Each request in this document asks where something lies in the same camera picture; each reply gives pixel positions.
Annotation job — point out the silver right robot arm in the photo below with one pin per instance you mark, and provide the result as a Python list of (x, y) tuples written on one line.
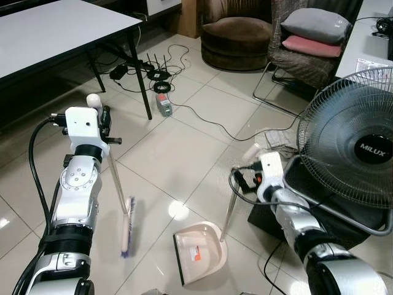
[(295, 221)]

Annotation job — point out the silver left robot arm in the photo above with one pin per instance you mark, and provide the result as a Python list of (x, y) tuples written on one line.
[(77, 190)]

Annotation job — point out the grey floor fan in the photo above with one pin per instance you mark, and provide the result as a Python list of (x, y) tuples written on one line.
[(373, 150)]

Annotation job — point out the black box under fan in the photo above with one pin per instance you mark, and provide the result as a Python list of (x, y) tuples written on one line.
[(259, 220)]

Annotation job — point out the black power adapter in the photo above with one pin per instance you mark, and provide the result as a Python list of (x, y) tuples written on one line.
[(118, 71)]

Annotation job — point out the crumpled white cloth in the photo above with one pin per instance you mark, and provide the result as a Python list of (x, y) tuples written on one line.
[(279, 138)]

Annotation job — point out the black router with antennas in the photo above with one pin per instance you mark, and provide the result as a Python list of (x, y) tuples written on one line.
[(158, 75)]

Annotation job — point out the grey table with black legs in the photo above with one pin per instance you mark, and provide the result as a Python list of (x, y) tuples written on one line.
[(55, 31)]

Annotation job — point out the printed paper sheet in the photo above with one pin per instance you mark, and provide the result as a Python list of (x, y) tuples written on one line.
[(371, 66)]

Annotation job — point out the white desk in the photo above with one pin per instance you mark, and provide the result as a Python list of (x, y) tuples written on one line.
[(362, 37)]

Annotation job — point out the brown wooden cabinet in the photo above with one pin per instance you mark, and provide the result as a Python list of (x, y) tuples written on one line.
[(190, 18)]

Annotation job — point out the brown round armchair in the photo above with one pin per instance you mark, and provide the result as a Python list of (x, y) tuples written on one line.
[(236, 37)]

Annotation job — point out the pink cushion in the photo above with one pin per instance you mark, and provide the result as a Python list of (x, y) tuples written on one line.
[(310, 46)]

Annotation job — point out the grey pillow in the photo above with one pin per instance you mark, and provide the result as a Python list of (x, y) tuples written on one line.
[(316, 24)]

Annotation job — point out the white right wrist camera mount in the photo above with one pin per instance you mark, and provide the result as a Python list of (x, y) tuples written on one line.
[(271, 172)]

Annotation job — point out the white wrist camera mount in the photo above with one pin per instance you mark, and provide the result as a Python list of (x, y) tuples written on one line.
[(83, 126), (271, 172)]

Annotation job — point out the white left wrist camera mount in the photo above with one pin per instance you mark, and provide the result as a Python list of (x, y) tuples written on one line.
[(83, 126)]

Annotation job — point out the wicker chair with metal frame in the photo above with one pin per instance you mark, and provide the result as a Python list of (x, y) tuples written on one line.
[(301, 64)]

